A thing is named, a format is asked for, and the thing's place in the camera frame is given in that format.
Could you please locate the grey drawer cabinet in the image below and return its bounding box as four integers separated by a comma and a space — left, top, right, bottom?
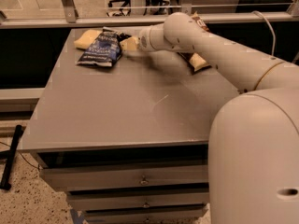
18, 25, 241, 224

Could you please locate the yellow sponge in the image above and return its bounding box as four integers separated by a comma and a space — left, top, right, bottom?
74, 30, 102, 49

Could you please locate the grey drawer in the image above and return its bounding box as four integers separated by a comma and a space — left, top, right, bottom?
67, 189, 209, 211
84, 204, 206, 224
40, 164, 208, 191

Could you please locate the middle grey drawer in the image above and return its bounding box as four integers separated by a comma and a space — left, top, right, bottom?
67, 189, 209, 211

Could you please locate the bottom grey drawer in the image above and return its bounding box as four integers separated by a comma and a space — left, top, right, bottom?
84, 204, 206, 224

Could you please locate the black stand leg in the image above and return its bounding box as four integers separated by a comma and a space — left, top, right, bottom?
0, 125, 23, 190

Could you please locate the black office chair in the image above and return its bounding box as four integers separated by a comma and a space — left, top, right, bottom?
107, 0, 131, 17

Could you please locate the top grey drawer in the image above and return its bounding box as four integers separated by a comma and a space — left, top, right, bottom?
40, 164, 208, 191

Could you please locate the grey metal railing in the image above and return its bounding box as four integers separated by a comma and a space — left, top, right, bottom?
0, 0, 299, 28

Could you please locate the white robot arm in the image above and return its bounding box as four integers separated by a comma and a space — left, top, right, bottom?
138, 12, 299, 224

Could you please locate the brown and cream chip bag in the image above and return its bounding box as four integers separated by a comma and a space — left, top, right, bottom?
179, 12, 209, 72

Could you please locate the blue vinegar chip bag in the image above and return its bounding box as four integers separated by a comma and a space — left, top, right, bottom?
77, 29, 130, 67

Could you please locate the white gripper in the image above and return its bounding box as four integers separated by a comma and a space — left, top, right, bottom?
120, 28, 150, 51

